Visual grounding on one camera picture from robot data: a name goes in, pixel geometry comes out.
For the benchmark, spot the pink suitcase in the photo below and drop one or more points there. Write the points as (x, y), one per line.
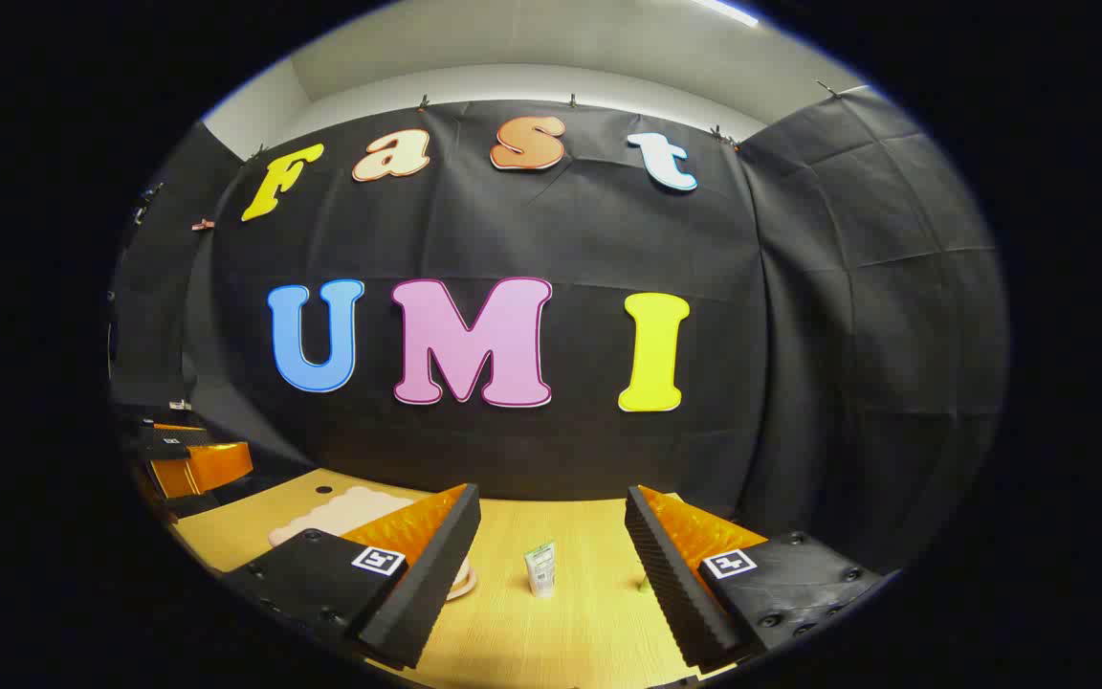
(350, 507)

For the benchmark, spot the white green skin care tube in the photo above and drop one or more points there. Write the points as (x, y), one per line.
(540, 572)

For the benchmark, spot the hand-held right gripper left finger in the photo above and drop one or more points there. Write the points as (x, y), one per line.
(427, 584)

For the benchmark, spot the black backdrop cloth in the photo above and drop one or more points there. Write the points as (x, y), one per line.
(561, 230)

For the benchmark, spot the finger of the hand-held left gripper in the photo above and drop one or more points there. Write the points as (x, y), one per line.
(154, 442)
(202, 471)

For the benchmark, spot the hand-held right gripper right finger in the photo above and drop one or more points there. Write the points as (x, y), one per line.
(675, 593)

